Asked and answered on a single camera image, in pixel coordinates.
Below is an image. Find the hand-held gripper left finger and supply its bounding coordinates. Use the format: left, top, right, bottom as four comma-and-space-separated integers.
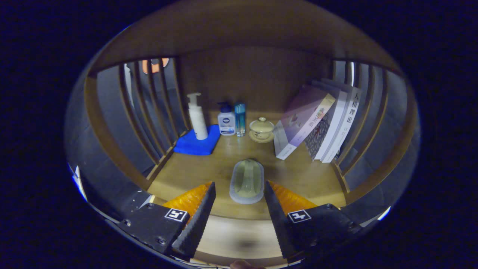
112, 182, 217, 259

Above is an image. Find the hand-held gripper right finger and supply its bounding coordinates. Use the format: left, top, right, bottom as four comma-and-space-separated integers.
264, 181, 364, 260

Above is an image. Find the wooden drawer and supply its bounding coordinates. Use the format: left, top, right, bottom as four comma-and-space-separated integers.
189, 214, 299, 268

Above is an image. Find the green soap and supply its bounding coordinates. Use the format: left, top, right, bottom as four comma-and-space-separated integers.
229, 159, 265, 205

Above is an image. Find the wooden countertop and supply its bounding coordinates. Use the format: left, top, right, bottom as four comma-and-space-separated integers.
148, 110, 348, 220

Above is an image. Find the wooden cabinet with slatted shelf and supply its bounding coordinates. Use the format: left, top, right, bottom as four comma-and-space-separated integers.
84, 0, 419, 268

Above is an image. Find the blue folded cloth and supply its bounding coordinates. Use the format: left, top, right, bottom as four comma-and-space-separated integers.
173, 124, 221, 156

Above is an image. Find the patterned cover book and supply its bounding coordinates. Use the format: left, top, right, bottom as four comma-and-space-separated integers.
304, 80, 342, 161

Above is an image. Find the beige lidded teacup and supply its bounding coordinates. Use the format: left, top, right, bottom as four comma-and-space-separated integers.
249, 117, 275, 143

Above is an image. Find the white pump bottle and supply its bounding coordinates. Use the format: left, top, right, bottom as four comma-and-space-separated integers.
187, 93, 208, 140

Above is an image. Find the white blue-capped lotion bottle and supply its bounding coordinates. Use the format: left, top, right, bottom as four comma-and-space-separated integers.
217, 102, 236, 136

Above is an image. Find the purple and white book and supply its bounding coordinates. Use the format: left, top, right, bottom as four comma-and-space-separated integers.
274, 84, 336, 160

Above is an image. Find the slim teal bottle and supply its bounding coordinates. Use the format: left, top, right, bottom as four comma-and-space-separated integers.
235, 102, 246, 137

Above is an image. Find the white book with black characters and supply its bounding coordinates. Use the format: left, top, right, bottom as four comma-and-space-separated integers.
321, 78, 362, 163

